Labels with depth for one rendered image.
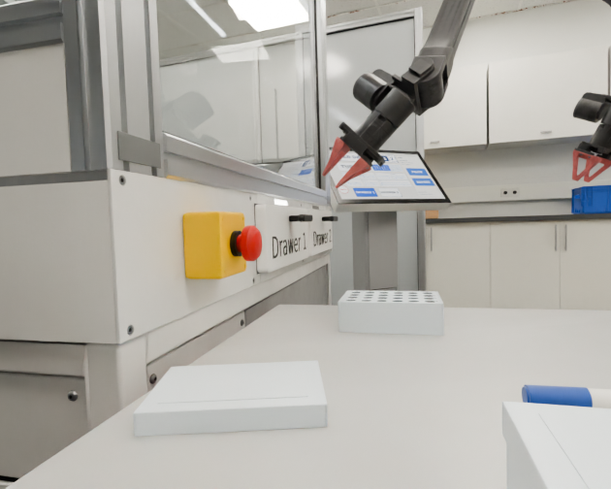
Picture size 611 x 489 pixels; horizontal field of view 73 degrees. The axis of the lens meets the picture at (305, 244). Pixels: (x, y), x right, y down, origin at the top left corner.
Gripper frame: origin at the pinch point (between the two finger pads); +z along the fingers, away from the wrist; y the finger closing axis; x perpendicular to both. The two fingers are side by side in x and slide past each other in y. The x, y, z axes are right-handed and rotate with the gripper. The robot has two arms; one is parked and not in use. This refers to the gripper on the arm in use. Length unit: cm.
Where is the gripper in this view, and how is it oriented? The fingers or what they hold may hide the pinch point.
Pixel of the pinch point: (332, 178)
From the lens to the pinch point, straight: 80.9
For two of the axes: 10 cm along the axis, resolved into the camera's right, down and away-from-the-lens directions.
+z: -6.6, 7.2, 2.2
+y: -7.0, -7.0, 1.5
